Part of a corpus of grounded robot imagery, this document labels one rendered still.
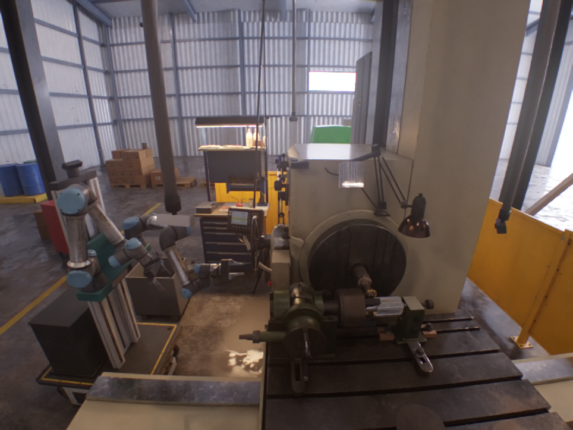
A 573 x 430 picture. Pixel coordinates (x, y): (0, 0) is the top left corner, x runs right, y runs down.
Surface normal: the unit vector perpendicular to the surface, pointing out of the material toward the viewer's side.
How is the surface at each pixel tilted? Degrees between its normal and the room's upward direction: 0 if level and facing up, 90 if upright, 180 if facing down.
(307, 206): 90
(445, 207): 90
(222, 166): 90
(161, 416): 0
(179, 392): 0
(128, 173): 90
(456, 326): 0
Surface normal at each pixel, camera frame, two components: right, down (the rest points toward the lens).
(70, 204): 0.42, 0.20
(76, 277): 0.38, 0.45
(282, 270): 0.02, 0.36
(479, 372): 0.00, -0.93
